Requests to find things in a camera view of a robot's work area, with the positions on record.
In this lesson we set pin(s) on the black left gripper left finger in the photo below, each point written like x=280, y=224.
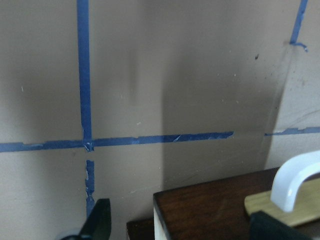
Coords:
x=98, y=225

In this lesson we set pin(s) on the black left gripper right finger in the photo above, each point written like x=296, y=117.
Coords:
x=265, y=227

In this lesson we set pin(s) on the white drawer handle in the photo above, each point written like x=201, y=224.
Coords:
x=290, y=176

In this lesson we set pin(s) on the dark brown wooden cabinet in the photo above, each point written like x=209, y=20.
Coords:
x=212, y=210

